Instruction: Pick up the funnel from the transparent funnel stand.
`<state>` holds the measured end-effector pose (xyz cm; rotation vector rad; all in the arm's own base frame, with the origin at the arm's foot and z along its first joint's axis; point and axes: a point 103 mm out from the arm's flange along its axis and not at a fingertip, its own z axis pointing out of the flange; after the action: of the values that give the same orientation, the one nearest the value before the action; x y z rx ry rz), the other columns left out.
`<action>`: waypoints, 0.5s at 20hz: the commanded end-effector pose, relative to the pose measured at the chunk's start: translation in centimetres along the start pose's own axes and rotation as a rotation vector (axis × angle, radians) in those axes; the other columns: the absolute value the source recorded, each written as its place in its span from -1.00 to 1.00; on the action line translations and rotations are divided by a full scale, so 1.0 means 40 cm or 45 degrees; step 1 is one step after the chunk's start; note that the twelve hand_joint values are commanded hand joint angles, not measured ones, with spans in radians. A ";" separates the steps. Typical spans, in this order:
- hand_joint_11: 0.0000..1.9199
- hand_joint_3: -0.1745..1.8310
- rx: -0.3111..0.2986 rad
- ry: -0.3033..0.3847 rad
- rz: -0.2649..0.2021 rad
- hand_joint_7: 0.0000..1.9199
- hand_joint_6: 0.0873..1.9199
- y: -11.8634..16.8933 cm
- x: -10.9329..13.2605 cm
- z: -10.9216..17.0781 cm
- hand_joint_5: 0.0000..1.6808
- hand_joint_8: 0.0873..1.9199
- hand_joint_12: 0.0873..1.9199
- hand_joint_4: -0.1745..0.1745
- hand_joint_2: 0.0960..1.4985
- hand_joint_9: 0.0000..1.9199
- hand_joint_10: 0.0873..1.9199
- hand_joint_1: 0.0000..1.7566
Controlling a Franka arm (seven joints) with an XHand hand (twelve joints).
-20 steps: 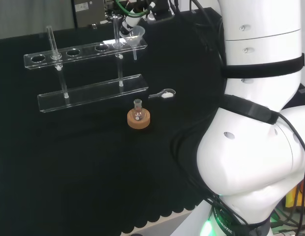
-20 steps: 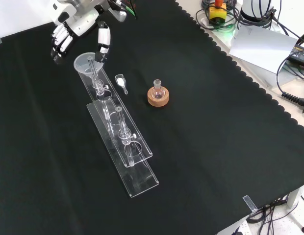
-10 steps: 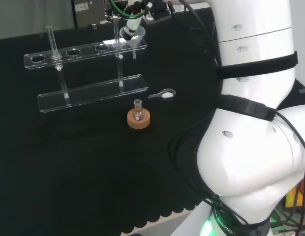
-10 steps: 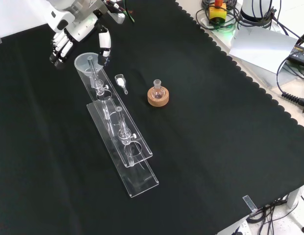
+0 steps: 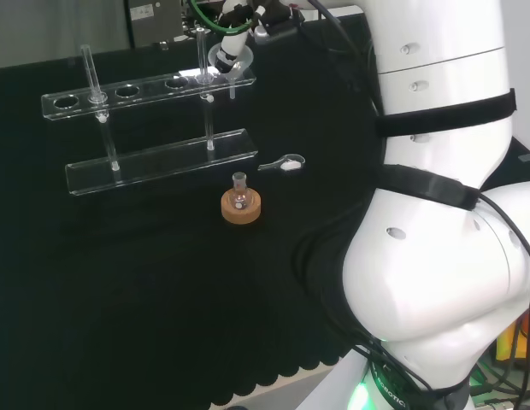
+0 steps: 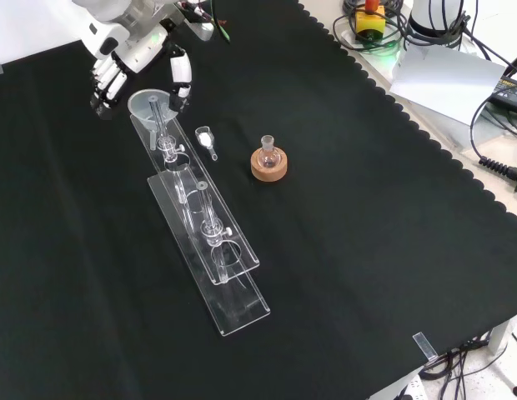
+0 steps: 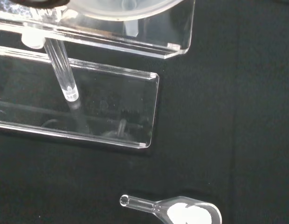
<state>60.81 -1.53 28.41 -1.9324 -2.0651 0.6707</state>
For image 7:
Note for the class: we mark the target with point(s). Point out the clear acrylic funnel stand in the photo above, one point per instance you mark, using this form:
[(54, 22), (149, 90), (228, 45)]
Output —
[(112, 98)]

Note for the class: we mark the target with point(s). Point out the black bench cloth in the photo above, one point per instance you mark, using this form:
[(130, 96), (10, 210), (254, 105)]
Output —
[(228, 116)]

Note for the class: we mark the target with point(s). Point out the glass weighing funnel with powder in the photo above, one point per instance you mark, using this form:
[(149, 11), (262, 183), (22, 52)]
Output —
[(181, 212)]

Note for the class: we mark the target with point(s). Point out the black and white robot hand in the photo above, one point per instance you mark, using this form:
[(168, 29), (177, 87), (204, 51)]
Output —
[(39, 2)]

